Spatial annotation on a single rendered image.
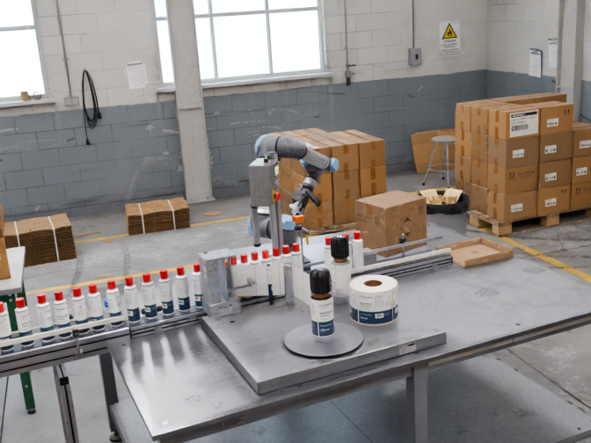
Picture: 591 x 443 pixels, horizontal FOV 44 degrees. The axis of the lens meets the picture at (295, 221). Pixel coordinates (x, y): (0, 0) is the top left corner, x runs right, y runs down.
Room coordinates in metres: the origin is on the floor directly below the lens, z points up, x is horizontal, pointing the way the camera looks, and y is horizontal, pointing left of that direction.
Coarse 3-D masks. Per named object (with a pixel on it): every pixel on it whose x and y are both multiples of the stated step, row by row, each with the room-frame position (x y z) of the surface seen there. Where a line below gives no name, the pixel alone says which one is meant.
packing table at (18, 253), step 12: (12, 252) 4.40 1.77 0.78; (24, 252) 4.39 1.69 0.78; (12, 264) 4.17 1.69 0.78; (24, 264) 4.23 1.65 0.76; (12, 276) 3.95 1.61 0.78; (0, 288) 3.76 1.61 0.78; (12, 288) 3.75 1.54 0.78; (24, 288) 4.43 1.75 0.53; (0, 300) 3.77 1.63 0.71; (12, 300) 3.78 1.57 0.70; (12, 312) 3.78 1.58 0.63; (12, 324) 3.77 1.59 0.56; (24, 384) 3.77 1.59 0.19; (24, 396) 3.77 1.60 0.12
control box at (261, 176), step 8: (256, 160) 3.34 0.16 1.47; (272, 160) 3.32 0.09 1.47; (248, 168) 3.23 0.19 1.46; (256, 168) 3.22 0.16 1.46; (264, 168) 3.22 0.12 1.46; (272, 168) 3.25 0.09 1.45; (256, 176) 3.22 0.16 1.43; (264, 176) 3.22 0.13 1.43; (272, 176) 3.24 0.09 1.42; (256, 184) 3.22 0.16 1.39; (264, 184) 3.22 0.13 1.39; (272, 184) 3.23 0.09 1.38; (256, 192) 3.22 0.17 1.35; (264, 192) 3.22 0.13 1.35; (272, 192) 3.22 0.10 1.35; (256, 200) 3.22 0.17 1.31; (264, 200) 3.22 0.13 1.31; (272, 200) 3.22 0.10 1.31
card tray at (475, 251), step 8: (472, 240) 3.81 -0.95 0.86; (480, 240) 3.83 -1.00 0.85; (488, 240) 3.77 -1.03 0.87; (440, 248) 3.73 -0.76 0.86; (456, 248) 3.77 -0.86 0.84; (464, 248) 3.77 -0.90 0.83; (472, 248) 3.76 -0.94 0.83; (480, 248) 3.75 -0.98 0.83; (488, 248) 3.74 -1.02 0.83; (496, 248) 3.71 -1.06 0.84; (504, 248) 3.65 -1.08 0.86; (456, 256) 3.65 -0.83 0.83; (464, 256) 3.64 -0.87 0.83; (472, 256) 3.64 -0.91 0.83; (480, 256) 3.63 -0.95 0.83; (488, 256) 3.54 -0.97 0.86; (496, 256) 3.56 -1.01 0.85; (504, 256) 3.58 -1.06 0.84; (512, 256) 3.60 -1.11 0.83; (464, 264) 3.48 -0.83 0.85; (472, 264) 3.50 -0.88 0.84; (480, 264) 3.52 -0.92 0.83
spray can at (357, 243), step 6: (354, 234) 3.38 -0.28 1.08; (360, 234) 3.38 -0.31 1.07; (354, 240) 3.38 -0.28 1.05; (360, 240) 3.38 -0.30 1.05; (354, 246) 3.37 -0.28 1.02; (360, 246) 3.37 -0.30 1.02; (354, 252) 3.37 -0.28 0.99; (360, 252) 3.37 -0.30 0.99; (354, 258) 3.37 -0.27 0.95; (360, 258) 3.37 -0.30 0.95; (354, 264) 3.38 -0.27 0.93; (360, 264) 3.37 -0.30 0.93
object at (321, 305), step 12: (312, 276) 2.62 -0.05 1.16; (324, 276) 2.61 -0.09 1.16; (312, 288) 2.62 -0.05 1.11; (324, 288) 2.61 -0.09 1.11; (312, 300) 2.62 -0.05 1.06; (324, 300) 2.61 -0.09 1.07; (312, 312) 2.63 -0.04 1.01; (324, 312) 2.60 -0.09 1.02; (312, 324) 2.63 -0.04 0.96; (324, 324) 2.60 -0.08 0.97; (312, 336) 2.66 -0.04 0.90; (324, 336) 2.60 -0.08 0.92
